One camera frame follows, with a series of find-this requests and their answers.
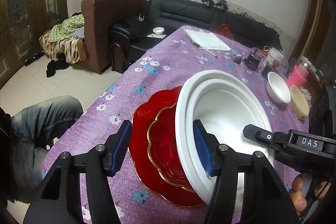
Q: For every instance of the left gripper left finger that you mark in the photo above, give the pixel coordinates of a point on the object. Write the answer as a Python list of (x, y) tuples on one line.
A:
[(102, 162)]

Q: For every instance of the white foam bowl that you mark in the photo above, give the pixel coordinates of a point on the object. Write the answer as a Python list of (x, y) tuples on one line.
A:
[(277, 89)]

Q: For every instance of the black power adapter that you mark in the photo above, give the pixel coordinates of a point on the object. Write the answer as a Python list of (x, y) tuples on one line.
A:
[(238, 60)]

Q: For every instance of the blue jeans leg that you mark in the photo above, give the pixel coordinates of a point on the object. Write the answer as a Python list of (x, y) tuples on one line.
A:
[(24, 139)]

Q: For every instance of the white notepad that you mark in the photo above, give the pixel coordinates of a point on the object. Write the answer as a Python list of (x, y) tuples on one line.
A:
[(207, 40)]

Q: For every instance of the red plastic bag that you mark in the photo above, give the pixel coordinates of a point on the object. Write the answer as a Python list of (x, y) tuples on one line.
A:
[(224, 30)]

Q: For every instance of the white gloves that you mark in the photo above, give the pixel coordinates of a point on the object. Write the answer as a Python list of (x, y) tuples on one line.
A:
[(306, 94)]

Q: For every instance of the green patterned blanket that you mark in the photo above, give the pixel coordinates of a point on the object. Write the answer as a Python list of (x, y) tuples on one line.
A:
[(65, 29)]

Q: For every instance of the person's right hand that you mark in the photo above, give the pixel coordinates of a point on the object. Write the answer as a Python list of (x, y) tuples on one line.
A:
[(295, 193)]

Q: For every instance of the small red scalloped plate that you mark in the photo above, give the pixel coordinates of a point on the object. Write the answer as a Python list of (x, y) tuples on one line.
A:
[(162, 149)]

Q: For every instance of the white plastic tub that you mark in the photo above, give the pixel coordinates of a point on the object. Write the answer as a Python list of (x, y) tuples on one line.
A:
[(274, 57)]

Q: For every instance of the pink knitted bottle sleeve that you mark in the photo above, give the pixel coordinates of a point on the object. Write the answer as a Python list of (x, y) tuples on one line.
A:
[(298, 76)]

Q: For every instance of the beige plastic bowl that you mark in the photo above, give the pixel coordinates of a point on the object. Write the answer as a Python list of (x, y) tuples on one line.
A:
[(298, 104)]

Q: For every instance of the black marker pen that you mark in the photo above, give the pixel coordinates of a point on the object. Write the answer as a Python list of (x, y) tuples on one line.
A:
[(203, 48)]

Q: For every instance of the black round device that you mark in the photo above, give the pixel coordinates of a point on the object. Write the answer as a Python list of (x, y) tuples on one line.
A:
[(252, 61)]

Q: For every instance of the small white bowl on sofa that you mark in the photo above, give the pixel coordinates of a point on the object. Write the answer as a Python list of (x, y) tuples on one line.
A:
[(158, 30)]

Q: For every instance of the black leather sofa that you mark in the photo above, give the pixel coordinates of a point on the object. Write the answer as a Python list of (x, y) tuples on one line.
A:
[(132, 33)]

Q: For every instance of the dark wooden cabinet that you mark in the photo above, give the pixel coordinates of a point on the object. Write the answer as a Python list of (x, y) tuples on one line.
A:
[(22, 24)]

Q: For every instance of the large white foam plate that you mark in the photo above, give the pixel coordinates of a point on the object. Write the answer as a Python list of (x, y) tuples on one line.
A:
[(225, 106)]

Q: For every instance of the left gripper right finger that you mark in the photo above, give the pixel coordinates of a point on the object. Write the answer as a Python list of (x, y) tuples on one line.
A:
[(223, 163)]

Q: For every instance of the brown armchair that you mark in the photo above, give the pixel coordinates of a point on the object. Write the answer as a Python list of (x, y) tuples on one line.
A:
[(99, 17)]

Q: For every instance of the large red plate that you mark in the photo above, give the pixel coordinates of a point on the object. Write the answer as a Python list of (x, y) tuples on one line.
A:
[(144, 169)]

